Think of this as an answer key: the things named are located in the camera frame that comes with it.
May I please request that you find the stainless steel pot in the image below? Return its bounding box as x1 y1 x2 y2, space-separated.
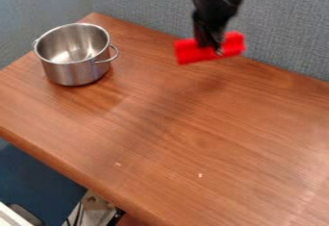
32 23 119 87

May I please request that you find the metal table leg bracket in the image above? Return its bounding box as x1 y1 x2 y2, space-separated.
62 190 123 226

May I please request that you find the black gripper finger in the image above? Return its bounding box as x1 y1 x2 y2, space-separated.
194 28 223 56

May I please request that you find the white object at corner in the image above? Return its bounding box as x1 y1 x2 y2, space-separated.
0 202 34 226

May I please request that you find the red rectangular block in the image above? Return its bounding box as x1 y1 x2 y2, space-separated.
174 31 248 64

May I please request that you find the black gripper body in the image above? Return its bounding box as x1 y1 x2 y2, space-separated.
190 0 246 34

